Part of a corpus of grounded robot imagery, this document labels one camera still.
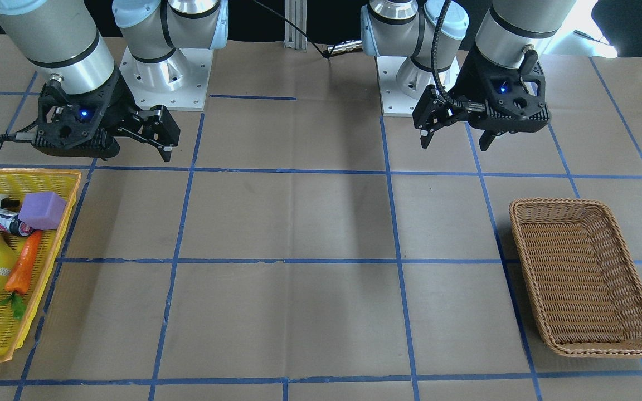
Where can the aluminium frame post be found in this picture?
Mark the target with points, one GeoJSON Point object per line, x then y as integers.
{"type": "Point", "coordinates": [296, 13]}

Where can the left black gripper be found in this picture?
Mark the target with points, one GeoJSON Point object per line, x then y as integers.
{"type": "Point", "coordinates": [463, 81]}

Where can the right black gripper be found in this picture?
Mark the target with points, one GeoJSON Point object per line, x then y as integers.
{"type": "Point", "coordinates": [118, 103]}

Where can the orange toy carrot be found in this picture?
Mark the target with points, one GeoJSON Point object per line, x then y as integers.
{"type": "Point", "coordinates": [19, 279]}

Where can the purple foam block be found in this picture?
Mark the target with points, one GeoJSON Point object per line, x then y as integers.
{"type": "Point", "coordinates": [42, 210]}

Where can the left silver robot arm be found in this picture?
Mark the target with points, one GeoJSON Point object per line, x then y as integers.
{"type": "Point", "coordinates": [430, 33]}

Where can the brown wicker basket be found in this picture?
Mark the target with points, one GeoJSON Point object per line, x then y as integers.
{"type": "Point", "coordinates": [581, 281]}

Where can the yellow plastic basket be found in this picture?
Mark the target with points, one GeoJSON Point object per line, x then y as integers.
{"type": "Point", "coordinates": [17, 183]}

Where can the small printed can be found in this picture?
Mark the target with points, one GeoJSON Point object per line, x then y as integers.
{"type": "Point", "coordinates": [10, 223]}

